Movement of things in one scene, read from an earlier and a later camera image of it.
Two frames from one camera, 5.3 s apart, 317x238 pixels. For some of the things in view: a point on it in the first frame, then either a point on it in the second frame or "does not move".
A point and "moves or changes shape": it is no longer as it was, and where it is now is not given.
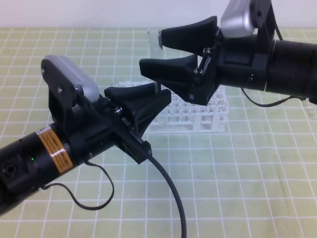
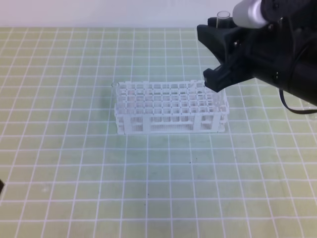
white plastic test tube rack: x=181 y=116 does not move
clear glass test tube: x=154 y=49 moves or changes shape
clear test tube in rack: x=115 y=84 does not move
